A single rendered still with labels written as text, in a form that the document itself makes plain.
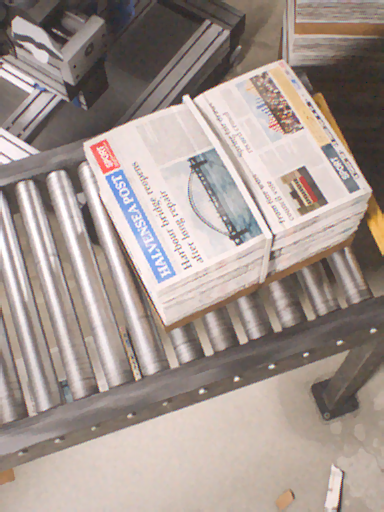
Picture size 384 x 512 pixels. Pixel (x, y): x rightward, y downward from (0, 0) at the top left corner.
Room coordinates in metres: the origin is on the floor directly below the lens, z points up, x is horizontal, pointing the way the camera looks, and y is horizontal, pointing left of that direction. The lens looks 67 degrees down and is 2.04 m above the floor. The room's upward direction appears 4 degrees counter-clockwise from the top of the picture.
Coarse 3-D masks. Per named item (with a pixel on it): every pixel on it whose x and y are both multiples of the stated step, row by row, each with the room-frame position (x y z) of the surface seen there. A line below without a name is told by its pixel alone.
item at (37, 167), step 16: (304, 80) 0.90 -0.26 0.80; (80, 144) 0.78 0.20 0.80; (16, 160) 0.76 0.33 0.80; (32, 160) 0.76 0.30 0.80; (48, 160) 0.75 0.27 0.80; (64, 160) 0.75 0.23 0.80; (80, 160) 0.75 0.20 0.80; (0, 176) 0.73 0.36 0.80; (16, 176) 0.72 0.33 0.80; (32, 176) 0.72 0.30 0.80; (48, 192) 0.72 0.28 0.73; (80, 192) 0.74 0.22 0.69; (16, 208) 0.70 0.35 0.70
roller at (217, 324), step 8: (216, 312) 0.41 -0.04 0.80; (224, 312) 0.42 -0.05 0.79; (208, 320) 0.40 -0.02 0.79; (216, 320) 0.40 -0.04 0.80; (224, 320) 0.40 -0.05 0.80; (208, 328) 0.39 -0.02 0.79; (216, 328) 0.39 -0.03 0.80; (224, 328) 0.38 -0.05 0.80; (232, 328) 0.39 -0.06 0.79; (208, 336) 0.38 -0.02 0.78; (216, 336) 0.37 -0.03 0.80; (224, 336) 0.37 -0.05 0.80; (232, 336) 0.37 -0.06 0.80; (216, 344) 0.36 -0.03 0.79; (224, 344) 0.36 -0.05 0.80; (232, 344) 0.35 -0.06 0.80; (216, 352) 0.35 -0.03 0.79
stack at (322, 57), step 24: (288, 0) 1.41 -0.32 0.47; (312, 0) 1.17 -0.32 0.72; (336, 0) 1.17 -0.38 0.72; (360, 0) 1.16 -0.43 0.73; (288, 24) 1.35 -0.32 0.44; (288, 48) 1.27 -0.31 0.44; (312, 48) 1.17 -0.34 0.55; (336, 48) 1.17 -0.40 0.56; (360, 48) 1.16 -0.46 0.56; (312, 72) 1.17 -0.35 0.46; (336, 72) 1.16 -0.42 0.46; (360, 72) 1.16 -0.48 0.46; (336, 96) 1.17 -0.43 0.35; (360, 96) 1.16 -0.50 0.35; (336, 120) 1.16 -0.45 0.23; (360, 120) 1.15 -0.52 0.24; (360, 144) 1.15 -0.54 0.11
